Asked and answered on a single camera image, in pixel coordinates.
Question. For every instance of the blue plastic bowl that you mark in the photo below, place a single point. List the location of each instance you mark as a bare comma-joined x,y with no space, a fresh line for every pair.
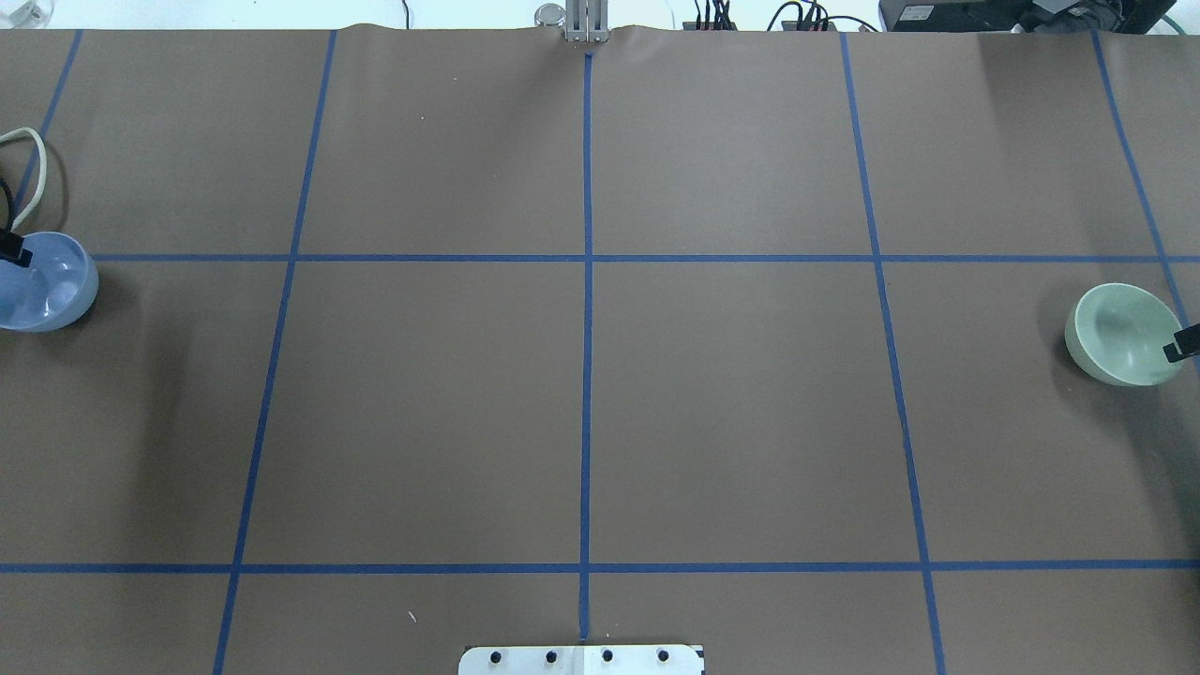
51,283

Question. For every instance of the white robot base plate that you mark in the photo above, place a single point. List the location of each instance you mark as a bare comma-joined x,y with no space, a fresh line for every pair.
584,659

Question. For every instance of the aluminium frame post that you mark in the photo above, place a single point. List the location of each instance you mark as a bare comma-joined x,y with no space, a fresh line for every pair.
586,21

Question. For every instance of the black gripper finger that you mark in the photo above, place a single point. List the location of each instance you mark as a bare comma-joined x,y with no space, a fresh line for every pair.
1185,345
13,250

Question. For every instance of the green plastic bowl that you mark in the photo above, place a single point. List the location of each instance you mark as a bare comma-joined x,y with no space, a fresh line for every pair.
1117,333

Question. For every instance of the black monitor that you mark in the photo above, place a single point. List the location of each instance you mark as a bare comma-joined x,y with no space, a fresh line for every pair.
1049,17

